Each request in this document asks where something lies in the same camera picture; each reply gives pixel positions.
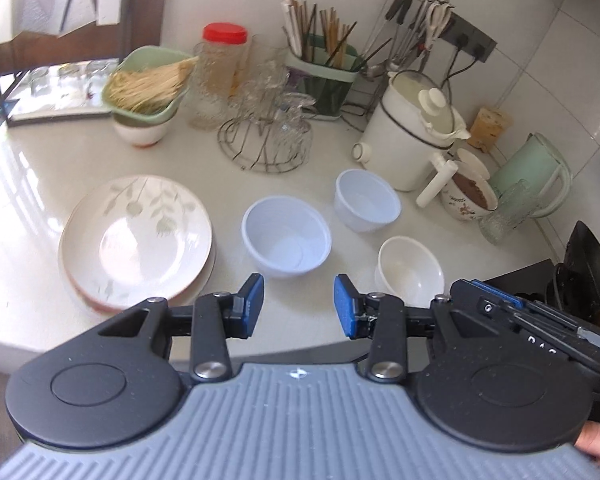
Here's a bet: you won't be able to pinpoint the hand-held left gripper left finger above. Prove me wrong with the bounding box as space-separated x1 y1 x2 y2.
96 274 266 382

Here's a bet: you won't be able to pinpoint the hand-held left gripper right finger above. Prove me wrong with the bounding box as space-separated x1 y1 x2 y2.
332 274 483 382

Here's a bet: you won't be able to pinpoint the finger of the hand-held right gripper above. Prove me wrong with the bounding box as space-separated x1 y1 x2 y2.
450 279 538 328

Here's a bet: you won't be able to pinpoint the white plastic bowl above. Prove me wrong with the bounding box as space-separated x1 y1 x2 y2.
333 169 402 233
241 196 332 279

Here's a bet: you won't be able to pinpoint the white ceramic bowl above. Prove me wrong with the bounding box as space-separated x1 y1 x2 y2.
375 236 445 296

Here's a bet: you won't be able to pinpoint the leaf pattern ceramic plate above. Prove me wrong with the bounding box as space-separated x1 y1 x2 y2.
58 175 214 311

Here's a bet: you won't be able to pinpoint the rose pattern ceramic plate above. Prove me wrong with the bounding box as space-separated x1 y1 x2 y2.
60 240 217 318

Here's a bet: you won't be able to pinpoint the drinking glass by kettle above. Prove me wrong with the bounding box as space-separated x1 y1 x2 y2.
478 179 531 246

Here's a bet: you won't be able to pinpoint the floral ceramic pot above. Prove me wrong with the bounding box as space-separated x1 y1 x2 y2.
416 149 499 222

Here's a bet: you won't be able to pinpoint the black wok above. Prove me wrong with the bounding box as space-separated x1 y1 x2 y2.
555 220 600 333

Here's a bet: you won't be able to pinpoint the green electric kettle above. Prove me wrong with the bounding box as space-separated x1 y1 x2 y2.
489 132 572 219

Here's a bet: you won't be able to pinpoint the tan sponge block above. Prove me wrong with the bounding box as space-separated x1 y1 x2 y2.
467 107 513 151

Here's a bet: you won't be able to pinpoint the white electric cooker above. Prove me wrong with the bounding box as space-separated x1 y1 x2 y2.
351 71 471 192

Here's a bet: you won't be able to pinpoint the clear glass cup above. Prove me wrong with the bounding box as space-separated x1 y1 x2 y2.
272 92 315 161

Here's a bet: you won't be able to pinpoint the white bowl with brown foot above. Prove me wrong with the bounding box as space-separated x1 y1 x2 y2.
112 110 173 148

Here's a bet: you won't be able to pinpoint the green chopstick holder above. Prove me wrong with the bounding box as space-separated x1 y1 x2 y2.
284 35 360 121

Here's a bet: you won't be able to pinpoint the red lid glass jar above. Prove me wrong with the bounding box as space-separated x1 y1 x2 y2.
187 22 249 131

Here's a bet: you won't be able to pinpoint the dried noodles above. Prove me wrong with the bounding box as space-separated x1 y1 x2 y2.
107 57 198 113

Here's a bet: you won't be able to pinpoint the black power strip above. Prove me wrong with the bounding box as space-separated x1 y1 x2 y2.
442 12 497 63

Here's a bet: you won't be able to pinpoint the green plastic basket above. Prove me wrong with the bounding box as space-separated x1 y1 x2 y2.
101 46 193 126

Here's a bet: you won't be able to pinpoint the hanging kitchen utensils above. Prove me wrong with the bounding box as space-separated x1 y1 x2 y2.
367 0 453 73

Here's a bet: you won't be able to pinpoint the clear drinking glass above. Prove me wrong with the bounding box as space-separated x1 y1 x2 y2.
57 64 81 91
85 60 111 86
27 67 51 96

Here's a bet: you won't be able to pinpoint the white drip tray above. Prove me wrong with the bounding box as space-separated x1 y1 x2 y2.
7 67 116 126

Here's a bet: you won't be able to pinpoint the dark metal dish rack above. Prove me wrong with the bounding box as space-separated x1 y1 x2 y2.
0 0 171 126

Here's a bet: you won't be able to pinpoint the wire cup rack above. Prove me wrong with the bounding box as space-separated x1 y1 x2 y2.
217 60 316 173

